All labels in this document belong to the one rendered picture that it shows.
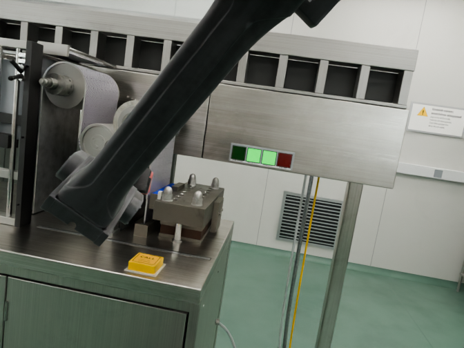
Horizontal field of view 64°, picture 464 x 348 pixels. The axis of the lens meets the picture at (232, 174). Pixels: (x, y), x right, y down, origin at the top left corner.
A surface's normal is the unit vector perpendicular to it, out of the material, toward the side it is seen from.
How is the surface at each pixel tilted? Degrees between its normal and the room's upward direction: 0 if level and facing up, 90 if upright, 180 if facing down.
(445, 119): 90
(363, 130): 90
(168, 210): 90
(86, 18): 90
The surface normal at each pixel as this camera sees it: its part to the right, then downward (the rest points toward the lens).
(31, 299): -0.12, 0.13
